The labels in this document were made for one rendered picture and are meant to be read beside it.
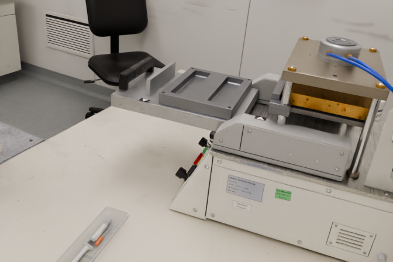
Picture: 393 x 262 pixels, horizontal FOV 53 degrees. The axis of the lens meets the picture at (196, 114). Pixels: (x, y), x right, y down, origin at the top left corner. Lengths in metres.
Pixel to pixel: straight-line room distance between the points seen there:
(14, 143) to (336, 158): 0.83
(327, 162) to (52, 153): 0.70
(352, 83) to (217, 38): 1.91
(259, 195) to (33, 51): 3.08
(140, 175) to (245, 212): 0.30
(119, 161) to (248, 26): 1.61
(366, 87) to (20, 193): 0.75
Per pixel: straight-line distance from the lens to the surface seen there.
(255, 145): 0.76
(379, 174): 0.78
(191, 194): 0.86
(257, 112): 0.97
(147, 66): 1.01
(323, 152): 0.75
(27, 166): 1.07
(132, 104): 0.89
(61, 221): 0.89
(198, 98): 0.84
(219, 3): 2.54
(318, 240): 0.85
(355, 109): 0.78
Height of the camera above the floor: 1.33
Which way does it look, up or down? 26 degrees down
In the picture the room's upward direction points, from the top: 6 degrees clockwise
